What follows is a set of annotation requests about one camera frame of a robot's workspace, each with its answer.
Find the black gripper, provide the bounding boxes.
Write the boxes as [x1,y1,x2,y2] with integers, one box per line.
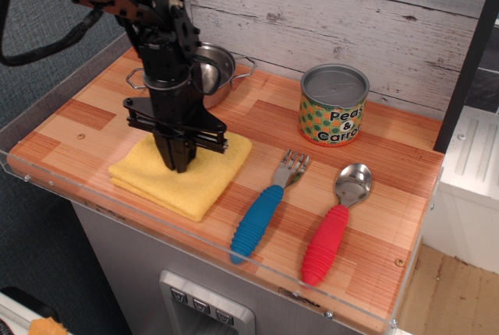
[123,79,228,173]

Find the yellow cloth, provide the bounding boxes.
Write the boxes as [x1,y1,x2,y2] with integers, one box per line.
[108,132,253,222]

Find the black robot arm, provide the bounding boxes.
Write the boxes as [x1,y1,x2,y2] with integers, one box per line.
[72,0,226,173]

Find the small steel pot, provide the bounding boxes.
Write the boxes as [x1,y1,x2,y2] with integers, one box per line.
[139,42,238,108]

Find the grey toy fridge cabinet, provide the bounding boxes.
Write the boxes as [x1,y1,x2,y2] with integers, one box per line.
[72,200,354,335]

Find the silver dispenser button panel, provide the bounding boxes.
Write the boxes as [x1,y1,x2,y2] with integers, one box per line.
[159,270,257,335]

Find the peas and carrots can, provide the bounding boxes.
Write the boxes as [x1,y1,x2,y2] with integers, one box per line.
[298,64,370,147]

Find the orange object bottom corner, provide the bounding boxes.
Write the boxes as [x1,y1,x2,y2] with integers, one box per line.
[28,317,69,335]

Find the white toy sink unit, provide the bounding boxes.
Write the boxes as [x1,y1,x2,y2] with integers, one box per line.
[422,106,498,273]

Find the blue handled fork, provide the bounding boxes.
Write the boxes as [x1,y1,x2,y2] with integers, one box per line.
[230,149,310,264]

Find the clear acrylic guard rail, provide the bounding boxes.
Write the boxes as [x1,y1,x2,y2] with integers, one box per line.
[0,19,445,332]

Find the red handled spoon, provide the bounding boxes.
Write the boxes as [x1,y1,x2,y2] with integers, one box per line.
[301,163,372,286]

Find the black braided cable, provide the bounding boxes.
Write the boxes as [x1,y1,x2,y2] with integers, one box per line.
[0,0,104,68]

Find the black vertical post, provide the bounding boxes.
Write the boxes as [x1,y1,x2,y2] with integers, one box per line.
[434,0,498,153]

